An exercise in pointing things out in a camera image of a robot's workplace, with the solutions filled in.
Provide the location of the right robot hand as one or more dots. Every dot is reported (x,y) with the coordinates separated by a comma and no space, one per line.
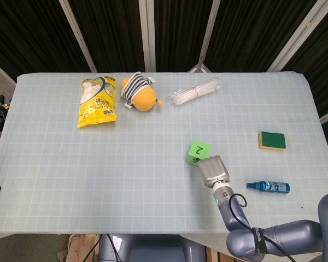
(214,170)

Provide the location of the green cube with black numbers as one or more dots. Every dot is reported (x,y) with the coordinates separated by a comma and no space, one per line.
(199,148)

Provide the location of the blue spray bottle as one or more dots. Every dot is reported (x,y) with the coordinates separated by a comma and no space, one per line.
(273,187)

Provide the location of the yellow and green sponge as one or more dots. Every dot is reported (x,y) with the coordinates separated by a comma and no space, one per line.
(272,139)

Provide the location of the bundle of clear plastic straws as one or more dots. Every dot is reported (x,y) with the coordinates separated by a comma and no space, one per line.
(191,92)

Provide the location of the light blue grid tablecloth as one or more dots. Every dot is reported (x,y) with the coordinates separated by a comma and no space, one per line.
(125,163)

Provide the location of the yellow plush toy striped shirt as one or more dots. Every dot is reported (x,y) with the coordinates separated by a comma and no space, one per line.
(145,99)

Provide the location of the grey robot torso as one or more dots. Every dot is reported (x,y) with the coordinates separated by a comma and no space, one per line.
(153,249)

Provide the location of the yellow snack bag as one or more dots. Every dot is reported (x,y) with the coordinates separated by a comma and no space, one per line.
(97,106)

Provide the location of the light wooden frame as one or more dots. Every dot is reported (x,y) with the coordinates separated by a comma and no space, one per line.
(79,248)

